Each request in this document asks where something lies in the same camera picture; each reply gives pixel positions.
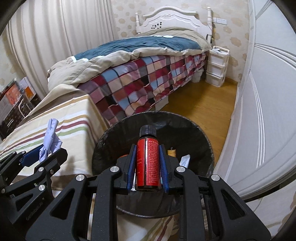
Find white plastic drawer unit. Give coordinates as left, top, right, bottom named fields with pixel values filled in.
left=205, top=46, right=230, bottom=87

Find black shopping trolley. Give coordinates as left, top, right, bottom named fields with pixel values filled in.
left=0, top=93, right=35, bottom=139

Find bed with plaid sheet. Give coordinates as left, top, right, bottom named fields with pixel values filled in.
left=47, top=27, right=210, bottom=92

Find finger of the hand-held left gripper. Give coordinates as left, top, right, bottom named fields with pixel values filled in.
left=0, top=148, right=45, bottom=179
left=0, top=148, right=68, bottom=204

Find black trash bin with liner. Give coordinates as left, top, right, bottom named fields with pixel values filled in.
left=92, top=112, right=215, bottom=218

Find white plastic pot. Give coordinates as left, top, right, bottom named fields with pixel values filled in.
left=191, top=68, right=204, bottom=83

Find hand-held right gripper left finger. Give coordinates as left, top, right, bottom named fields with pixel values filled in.
left=25, top=144, right=137, bottom=241

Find cream curtain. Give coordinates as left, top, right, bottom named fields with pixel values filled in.
left=6, top=0, right=115, bottom=100

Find white wardrobe door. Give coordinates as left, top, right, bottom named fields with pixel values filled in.
left=213, top=0, right=296, bottom=200

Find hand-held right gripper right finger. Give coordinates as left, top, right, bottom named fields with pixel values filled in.
left=158, top=144, right=271, bottom=241

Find white tube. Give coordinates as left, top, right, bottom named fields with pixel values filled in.
left=179, top=154, right=192, bottom=168

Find white and orange box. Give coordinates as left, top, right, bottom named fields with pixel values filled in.
left=18, top=76, right=37, bottom=100

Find lavender cloth glove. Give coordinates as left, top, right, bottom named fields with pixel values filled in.
left=39, top=118, right=63, bottom=164

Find red label bottle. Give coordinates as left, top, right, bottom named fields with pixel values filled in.
left=135, top=125, right=162, bottom=192

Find cardboard box with orange side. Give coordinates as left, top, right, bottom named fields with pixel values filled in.
left=0, top=81, right=23, bottom=123

